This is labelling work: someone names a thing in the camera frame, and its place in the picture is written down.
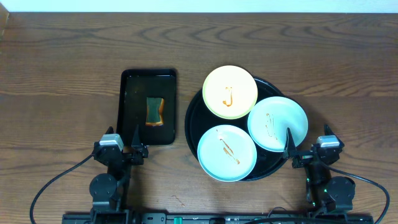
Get light green plate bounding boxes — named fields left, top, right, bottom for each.
left=247, top=96, right=308, bottom=152

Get orange green sponge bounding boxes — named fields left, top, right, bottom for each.
left=146, top=98, right=164, bottom=126

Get light blue front plate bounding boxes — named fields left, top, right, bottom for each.
left=197, top=124, right=257, bottom=182

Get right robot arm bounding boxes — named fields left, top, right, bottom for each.
left=282, top=125, right=356, bottom=218

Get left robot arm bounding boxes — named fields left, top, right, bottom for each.
left=89, top=127, right=148, bottom=224

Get black rectangular tray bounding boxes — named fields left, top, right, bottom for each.
left=116, top=68, right=177, bottom=146

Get black round tray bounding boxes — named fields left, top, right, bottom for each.
left=185, top=77, right=288, bottom=181

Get yellow plate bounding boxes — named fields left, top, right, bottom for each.
left=202, top=65, right=258, bottom=119

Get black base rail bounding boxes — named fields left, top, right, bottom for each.
left=62, top=213, right=374, bottom=224

